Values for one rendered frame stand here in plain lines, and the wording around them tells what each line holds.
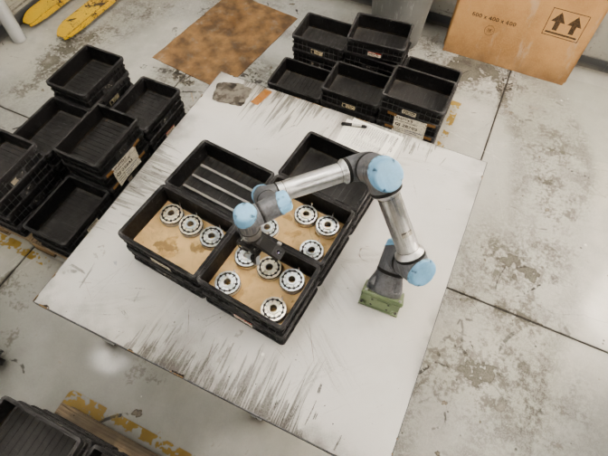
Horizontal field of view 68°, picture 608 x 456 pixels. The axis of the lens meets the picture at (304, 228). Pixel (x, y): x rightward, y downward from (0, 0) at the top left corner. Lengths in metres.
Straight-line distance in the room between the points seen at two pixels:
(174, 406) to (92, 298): 0.81
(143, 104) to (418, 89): 1.80
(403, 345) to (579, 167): 2.27
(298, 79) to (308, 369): 2.21
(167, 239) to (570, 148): 2.97
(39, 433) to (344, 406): 1.26
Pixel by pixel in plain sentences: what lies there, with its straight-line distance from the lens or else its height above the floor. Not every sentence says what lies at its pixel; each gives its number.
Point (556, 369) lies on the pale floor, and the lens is 2.99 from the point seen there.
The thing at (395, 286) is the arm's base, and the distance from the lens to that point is 1.90.
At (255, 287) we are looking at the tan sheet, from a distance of 1.87.
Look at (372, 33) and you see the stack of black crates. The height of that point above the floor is 0.50.
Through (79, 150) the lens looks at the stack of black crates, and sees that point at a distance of 2.98.
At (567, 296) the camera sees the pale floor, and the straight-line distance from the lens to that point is 3.20.
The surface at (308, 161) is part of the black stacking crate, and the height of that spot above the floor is 0.83.
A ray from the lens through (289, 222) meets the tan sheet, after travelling 2.01.
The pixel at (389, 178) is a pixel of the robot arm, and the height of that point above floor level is 1.33.
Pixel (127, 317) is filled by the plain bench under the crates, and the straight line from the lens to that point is 2.09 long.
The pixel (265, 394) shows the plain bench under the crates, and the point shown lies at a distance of 1.88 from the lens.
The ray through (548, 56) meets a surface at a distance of 4.30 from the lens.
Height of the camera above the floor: 2.55
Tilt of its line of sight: 59 degrees down
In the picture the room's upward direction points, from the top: 1 degrees clockwise
